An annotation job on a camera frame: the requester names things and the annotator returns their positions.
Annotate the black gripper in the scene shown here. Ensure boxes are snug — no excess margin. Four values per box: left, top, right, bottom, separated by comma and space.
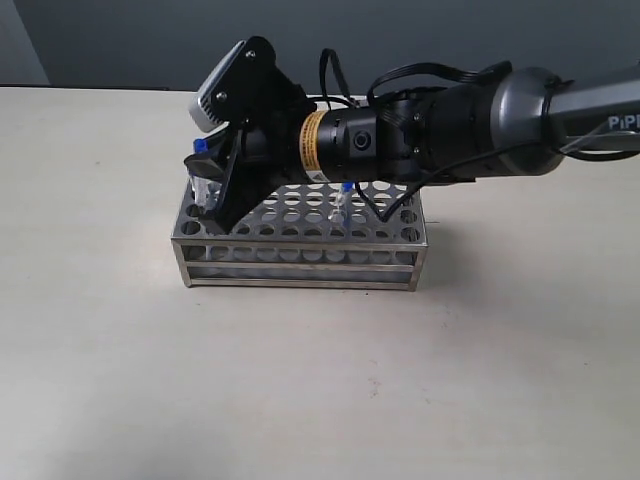
183, 99, 420, 234

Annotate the blue-capped tube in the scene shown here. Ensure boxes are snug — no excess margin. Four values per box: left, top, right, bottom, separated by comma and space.
193, 138, 221, 154
190, 174, 211, 209
204, 181, 221, 211
328, 182, 354, 226

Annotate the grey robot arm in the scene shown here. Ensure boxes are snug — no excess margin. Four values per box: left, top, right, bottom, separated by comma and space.
184, 66, 639, 233

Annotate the stainless steel test tube rack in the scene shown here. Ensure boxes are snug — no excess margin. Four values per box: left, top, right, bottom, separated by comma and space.
171, 181, 428, 291

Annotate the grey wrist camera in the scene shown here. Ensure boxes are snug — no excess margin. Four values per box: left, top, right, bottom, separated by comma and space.
188, 36, 276, 133

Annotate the black cable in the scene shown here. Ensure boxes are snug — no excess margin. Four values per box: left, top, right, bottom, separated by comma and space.
314, 47, 640, 225

